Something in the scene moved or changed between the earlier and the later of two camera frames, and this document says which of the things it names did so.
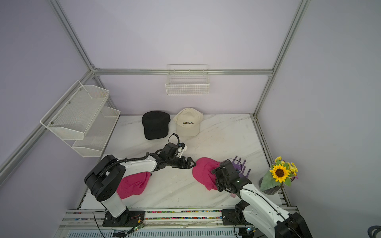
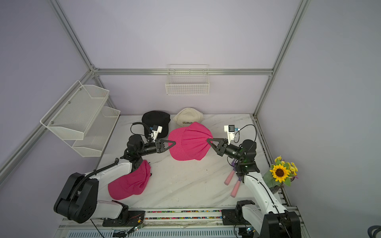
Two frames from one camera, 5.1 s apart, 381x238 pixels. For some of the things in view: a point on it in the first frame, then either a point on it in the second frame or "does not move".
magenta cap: x=202 y=173 to x=191 y=142
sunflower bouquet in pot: x=281 y=172 does not move
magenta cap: x=133 y=184 does not move
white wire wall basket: x=185 y=79 does not move
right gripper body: x=222 y=180 to x=233 y=151
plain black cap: x=156 y=124 does not move
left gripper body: x=176 y=162 to x=149 y=148
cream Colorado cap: x=188 y=121 does not move
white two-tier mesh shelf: x=81 y=114 does not move
